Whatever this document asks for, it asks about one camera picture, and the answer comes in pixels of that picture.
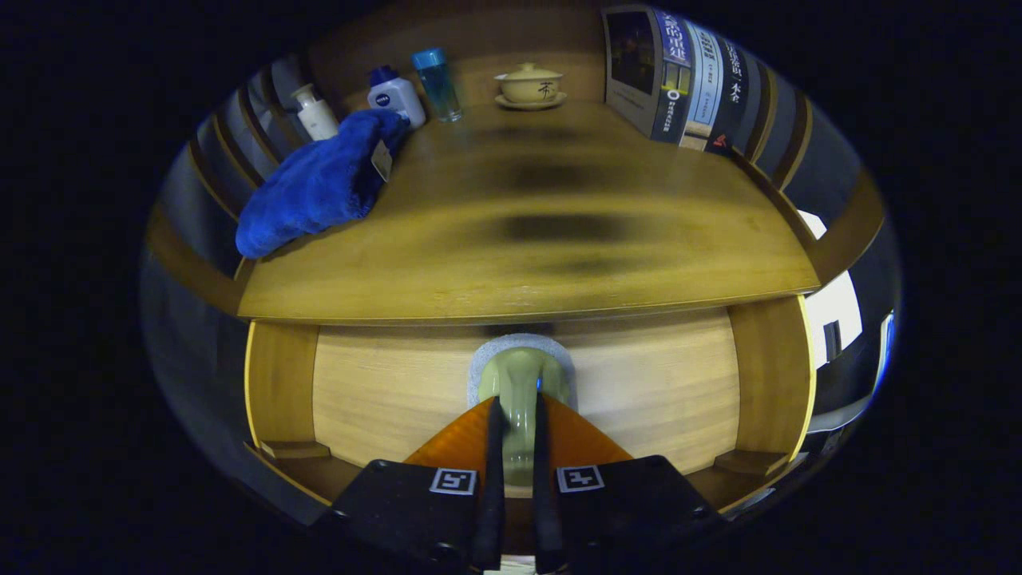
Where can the brown wooden drawer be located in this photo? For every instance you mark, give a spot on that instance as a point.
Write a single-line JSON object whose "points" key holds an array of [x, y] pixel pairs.
{"points": [[383, 391]]}

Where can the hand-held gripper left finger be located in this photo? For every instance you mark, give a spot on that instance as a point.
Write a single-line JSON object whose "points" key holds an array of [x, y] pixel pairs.
{"points": [[493, 495]]}

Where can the blue towel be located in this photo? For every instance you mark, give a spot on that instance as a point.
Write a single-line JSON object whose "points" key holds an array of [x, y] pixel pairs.
{"points": [[319, 184]]}

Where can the pale grey spine book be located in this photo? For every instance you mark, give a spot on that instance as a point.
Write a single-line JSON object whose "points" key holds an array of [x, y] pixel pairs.
{"points": [[703, 80]]}

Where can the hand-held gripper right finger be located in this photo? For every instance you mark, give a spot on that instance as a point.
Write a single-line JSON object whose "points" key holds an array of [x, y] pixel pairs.
{"points": [[544, 495]]}

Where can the black backdrop cloth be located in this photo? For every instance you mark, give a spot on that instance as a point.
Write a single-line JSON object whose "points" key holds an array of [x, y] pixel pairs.
{"points": [[184, 359]]}

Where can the blue spine book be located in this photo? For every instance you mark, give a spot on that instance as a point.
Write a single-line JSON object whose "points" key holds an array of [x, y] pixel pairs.
{"points": [[639, 56]]}

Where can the beige lidded teacup with saucer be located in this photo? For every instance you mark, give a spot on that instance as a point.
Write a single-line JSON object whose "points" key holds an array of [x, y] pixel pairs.
{"points": [[531, 86]]}

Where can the wooden countertop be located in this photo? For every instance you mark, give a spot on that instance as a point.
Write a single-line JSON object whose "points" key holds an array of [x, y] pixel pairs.
{"points": [[447, 271]]}

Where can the white storage box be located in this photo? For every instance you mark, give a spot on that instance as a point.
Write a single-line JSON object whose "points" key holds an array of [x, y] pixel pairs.
{"points": [[834, 307]]}

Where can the brown wooden cabinet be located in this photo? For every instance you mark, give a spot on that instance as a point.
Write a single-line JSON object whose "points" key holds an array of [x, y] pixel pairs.
{"points": [[495, 40]]}

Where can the white bottle blue cap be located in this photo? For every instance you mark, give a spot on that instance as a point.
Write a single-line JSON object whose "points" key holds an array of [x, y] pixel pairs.
{"points": [[395, 96]]}

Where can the teal slim bottle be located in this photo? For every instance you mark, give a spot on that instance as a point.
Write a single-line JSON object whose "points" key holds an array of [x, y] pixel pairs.
{"points": [[439, 84]]}

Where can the black spine book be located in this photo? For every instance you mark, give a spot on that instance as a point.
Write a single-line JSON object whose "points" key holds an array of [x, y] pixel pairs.
{"points": [[730, 96]]}

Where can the white pump bottle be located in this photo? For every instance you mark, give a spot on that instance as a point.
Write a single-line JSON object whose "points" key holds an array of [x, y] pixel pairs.
{"points": [[318, 118]]}

